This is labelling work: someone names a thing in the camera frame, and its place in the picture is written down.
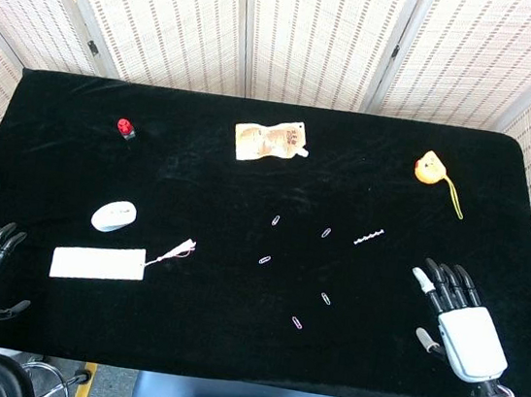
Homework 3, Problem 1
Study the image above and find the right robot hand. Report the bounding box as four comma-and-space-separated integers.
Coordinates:
398, 255, 520, 387

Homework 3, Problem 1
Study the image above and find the chrome stool base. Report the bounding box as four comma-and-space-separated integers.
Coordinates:
18, 354, 96, 397

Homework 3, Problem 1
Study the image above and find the white bookmark with tassel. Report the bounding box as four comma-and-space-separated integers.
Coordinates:
48, 221, 198, 296

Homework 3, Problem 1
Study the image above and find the white oval computer mouse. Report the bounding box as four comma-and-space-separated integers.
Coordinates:
89, 195, 140, 237

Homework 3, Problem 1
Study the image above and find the yellow duck tape measure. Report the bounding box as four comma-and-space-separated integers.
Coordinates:
409, 149, 473, 221

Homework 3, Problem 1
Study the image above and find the black velvet tablecloth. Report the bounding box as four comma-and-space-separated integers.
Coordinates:
0, 64, 531, 397

